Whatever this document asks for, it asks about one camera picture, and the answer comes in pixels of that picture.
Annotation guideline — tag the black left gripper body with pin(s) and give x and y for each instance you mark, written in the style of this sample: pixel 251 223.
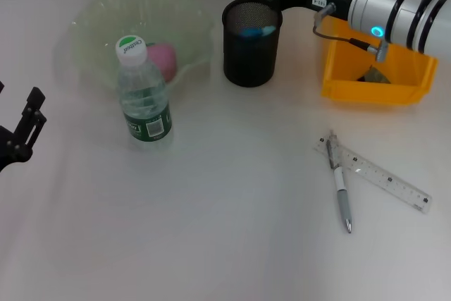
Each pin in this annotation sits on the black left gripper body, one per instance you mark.
pixel 10 146

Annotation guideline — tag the light blue scissors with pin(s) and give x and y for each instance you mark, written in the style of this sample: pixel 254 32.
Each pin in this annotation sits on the light blue scissors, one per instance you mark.
pixel 253 31

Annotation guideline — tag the clear green-label water bottle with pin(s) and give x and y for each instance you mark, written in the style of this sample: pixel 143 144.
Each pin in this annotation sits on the clear green-label water bottle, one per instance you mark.
pixel 146 128

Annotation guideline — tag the pink plush peach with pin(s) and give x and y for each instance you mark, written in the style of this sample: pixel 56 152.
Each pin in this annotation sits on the pink plush peach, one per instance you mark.
pixel 163 59

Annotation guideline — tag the transparent plastic ruler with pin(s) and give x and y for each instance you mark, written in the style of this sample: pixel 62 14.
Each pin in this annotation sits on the transparent plastic ruler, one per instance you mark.
pixel 387 179

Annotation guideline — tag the grey white ballpoint pen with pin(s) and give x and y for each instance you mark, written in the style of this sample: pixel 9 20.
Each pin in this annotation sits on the grey white ballpoint pen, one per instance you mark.
pixel 342 195

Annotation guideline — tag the black mesh pen holder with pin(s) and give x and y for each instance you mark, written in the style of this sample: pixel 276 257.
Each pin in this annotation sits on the black mesh pen holder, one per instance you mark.
pixel 250 65

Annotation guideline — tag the translucent green ruffled bowl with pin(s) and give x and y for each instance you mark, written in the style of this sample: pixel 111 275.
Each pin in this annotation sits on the translucent green ruffled bowl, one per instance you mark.
pixel 158 8

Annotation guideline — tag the yellow plastic bin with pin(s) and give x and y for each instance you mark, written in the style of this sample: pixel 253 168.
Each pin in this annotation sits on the yellow plastic bin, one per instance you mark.
pixel 370 89

